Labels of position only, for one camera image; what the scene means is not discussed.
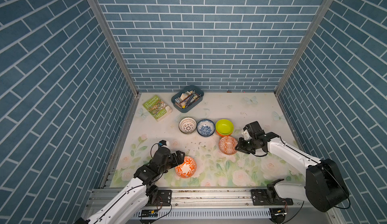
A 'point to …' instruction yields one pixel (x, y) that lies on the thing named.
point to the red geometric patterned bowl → (227, 145)
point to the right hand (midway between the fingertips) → (236, 148)
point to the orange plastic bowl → (224, 135)
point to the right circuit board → (278, 215)
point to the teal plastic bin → (189, 98)
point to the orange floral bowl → (188, 168)
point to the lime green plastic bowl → (224, 127)
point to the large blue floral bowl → (205, 127)
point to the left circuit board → (149, 213)
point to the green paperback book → (157, 108)
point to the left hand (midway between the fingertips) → (183, 157)
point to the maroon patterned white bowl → (187, 125)
